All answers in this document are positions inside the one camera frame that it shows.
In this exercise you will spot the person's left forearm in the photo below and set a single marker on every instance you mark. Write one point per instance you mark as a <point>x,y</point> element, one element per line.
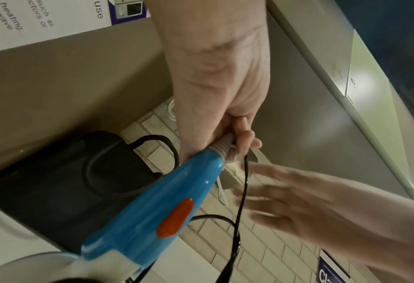
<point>207,13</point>

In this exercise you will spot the black fabric bag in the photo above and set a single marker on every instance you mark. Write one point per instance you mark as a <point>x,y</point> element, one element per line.
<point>53,179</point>

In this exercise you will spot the person's right forearm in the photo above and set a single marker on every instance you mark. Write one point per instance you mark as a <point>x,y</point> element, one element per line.
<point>385,226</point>

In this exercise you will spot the person's right hand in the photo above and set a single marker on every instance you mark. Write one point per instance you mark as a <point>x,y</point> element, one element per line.
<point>298,204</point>

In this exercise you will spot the white purple safety poster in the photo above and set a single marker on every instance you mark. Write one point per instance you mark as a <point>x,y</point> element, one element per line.
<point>35,22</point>

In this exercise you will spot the blue white hair dryer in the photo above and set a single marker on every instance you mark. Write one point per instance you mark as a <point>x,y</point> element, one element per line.
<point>151,199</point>

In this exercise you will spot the blue wall sign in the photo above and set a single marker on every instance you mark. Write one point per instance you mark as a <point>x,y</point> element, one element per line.
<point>329,270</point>

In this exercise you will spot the person's left hand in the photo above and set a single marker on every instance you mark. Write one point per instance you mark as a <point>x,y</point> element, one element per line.
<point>214,83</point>

